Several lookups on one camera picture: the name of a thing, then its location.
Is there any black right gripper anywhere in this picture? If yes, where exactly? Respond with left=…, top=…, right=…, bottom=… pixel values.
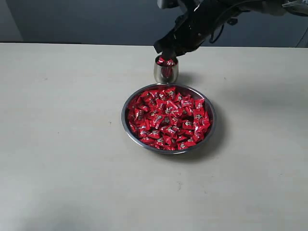
left=154, top=0, right=248, bottom=60

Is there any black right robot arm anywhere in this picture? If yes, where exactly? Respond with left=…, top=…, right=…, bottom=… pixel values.
left=154, top=0, right=308, bottom=58

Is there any shiny steel cup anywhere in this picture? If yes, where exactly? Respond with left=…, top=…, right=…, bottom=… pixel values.
left=154, top=55, right=179, bottom=83

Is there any round stainless steel bowl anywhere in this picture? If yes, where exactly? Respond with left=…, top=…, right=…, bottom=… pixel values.
left=121, top=83, right=217, bottom=155

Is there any pile of red candies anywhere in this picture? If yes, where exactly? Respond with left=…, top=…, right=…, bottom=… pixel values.
left=127, top=87, right=211, bottom=151

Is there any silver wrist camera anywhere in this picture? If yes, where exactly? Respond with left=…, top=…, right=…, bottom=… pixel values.
left=157, top=0, right=180, bottom=10

